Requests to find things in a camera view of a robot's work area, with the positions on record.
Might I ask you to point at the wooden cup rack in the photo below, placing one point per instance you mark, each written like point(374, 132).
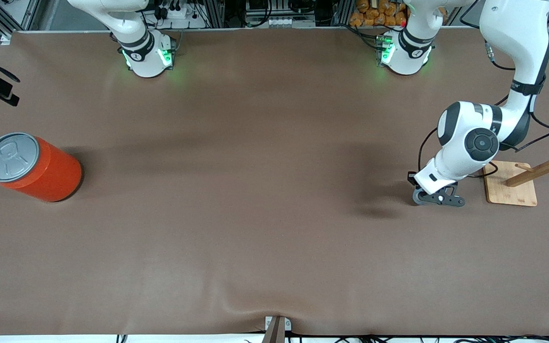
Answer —
point(510, 188)

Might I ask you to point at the bag of orange snacks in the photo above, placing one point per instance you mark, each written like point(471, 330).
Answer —
point(374, 14)

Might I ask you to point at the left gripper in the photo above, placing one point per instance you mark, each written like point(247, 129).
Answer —
point(411, 179)

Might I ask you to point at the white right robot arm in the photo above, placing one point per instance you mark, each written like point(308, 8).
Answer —
point(143, 57)

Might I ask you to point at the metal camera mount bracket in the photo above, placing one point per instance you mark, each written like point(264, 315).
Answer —
point(277, 328)

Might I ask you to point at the orange can with grey lid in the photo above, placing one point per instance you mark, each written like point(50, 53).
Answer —
point(50, 176)

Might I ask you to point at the white power strip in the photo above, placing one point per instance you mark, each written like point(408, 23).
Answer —
point(179, 13)

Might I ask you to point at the brown table cloth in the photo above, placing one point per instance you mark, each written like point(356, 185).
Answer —
point(274, 262)

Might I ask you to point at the white table corner bracket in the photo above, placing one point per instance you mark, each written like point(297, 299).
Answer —
point(5, 39)

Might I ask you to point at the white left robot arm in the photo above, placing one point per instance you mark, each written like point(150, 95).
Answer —
point(513, 28)

